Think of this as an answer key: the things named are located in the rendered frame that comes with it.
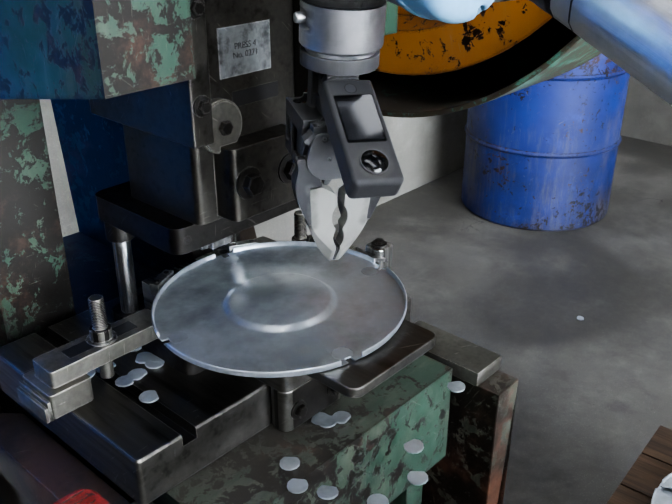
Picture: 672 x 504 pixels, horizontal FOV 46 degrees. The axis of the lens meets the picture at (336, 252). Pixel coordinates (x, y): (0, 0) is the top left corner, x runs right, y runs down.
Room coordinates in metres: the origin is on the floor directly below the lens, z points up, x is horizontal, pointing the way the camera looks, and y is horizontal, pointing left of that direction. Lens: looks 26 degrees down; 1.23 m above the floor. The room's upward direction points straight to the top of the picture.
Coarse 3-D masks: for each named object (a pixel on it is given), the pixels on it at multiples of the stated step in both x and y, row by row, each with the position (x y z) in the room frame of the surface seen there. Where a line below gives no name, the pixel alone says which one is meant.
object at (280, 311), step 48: (192, 288) 0.82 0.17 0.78; (240, 288) 0.81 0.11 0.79; (288, 288) 0.81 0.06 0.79; (336, 288) 0.82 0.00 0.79; (384, 288) 0.81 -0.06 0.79; (192, 336) 0.72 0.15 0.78; (240, 336) 0.72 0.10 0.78; (288, 336) 0.72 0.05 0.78; (336, 336) 0.71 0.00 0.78; (384, 336) 0.71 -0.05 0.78
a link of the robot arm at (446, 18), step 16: (400, 0) 0.59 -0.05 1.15; (416, 0) 0.57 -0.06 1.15; (432, 0) 0.56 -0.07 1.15; (448, 0) 0.56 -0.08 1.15; (464, 0) 0.57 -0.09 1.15; (480, 0) 0.58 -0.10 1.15; (496, 0) 0.64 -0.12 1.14; (432, 16) 0.57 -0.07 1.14; (448, 16) 0.57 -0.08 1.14; (464, 16) 0.57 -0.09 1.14
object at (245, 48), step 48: (240, 0) 0.82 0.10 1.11; (288, 0) 0.86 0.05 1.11; (240, 48) 0.81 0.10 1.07; (288, 48) 0.86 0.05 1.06; (240, 96) 0.81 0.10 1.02; (288, 96) 0.86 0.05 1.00; (144, 144) 0.82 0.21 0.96; (240, 144) 0.78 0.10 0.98; (144, 192) 0.83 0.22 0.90; (192, 192) 0.77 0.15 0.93; (240, 192) 0.76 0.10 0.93; (288, 192) 0.82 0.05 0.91
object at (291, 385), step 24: (408, 336) 0.72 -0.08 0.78; (432, 336) 0.72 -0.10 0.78; (360, 360) 0.67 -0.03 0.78; (384, 360) 0.67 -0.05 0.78; (408, 360) 0.68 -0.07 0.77; (288, 384) 0.72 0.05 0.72; (312, 384) 0.75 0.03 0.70; (336, 384) 0.64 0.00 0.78; (360, 384) 0.63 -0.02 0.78; (288, 408) 0.72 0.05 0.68; (312, 408) 0.75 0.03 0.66
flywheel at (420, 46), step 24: (528, 0) 0.97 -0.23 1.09; (408, 24) 1.11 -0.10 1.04; (432, 24) 1.07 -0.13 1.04; (456, 24) 1.04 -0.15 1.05; (480, 24) 1.01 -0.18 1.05; (504, 24) 0.99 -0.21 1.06; (528, 24) 0.97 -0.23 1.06; (552, 24) 0.98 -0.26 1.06; (384, 48) 1.12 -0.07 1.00; (408, 48) 1.09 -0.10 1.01; (432, 48) 1.06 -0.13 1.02; (456, 48) 1.04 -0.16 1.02; (480, 48) 1.01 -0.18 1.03; (504, 48) 0.99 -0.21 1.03; (384, 72) 1.12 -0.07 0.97; (408, 72) 1.09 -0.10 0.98; (432, 72) 1.06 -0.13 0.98
